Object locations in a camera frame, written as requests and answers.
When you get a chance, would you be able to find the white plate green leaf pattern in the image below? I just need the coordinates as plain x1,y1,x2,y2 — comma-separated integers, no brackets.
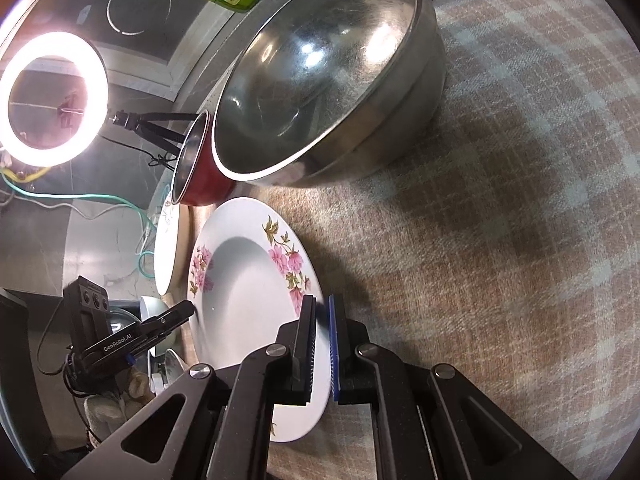
153,198,180,295

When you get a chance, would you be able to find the pink floral white plate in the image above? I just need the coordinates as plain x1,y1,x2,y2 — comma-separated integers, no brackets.
186,196,333,443

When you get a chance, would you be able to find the red steel-lined bowl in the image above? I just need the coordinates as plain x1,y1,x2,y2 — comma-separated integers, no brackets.
170,110,234,207

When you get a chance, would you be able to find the large stainless steel bowl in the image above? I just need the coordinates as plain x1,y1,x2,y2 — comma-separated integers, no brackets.
212,0,446,188

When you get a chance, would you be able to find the light blue ceramic bowl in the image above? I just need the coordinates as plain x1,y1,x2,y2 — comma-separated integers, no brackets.
140,296,186,372

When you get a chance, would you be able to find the left gloved hand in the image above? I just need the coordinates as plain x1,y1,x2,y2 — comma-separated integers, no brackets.
82,368,155,448

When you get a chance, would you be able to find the steel pot lid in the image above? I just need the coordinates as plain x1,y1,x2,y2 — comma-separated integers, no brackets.
107,307,140,334

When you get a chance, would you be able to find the plaid checkered cloth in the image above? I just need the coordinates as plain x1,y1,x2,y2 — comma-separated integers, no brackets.
253,0,639,479

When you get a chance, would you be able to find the teal power cable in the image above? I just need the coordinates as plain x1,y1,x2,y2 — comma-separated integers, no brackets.
0,167,158,279

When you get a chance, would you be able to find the black thin cable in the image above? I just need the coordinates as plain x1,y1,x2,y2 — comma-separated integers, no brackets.
98,131,179,170

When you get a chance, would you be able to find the window frame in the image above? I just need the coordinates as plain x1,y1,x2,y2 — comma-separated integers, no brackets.
0,0,241,106

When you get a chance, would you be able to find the ring light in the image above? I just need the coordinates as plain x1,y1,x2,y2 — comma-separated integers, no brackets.
1,32,108,167

